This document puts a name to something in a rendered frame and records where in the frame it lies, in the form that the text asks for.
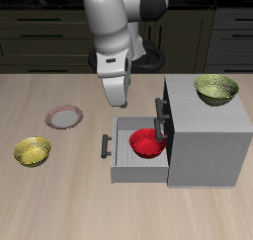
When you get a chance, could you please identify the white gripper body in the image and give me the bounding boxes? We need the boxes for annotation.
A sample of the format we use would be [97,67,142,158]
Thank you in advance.
[101,73,131,108]

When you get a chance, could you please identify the red bowl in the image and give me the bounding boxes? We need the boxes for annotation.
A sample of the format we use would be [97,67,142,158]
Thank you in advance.
[128,127,168,160]

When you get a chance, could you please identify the white plate with red rim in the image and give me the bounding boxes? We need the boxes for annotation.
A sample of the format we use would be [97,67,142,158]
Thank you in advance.
[43,104,84,130]

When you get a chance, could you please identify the green bowl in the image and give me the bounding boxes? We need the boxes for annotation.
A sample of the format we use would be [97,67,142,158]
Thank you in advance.
[193,73,240,107]

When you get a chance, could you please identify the yellow bowl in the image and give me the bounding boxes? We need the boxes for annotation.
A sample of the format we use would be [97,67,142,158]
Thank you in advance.
[12,136,52,168]

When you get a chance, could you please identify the grey cabinet drawer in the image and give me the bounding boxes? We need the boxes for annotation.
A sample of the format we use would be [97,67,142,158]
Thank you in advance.
[100,115,171,185]

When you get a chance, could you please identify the dark brown kitchen cupboards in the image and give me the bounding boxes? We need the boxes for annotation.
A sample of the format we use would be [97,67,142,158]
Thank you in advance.
[0,5,216,75]

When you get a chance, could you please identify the grey wooden cabinet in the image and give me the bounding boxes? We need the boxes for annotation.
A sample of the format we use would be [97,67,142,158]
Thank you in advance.
[154,73,253,189]

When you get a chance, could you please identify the dark grey kitchen cupboards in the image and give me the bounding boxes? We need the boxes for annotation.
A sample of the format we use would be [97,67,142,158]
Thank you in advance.
[203,7,253,75]

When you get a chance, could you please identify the flat black base plate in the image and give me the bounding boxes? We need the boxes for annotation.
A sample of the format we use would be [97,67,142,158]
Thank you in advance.
[88,40,166,72]

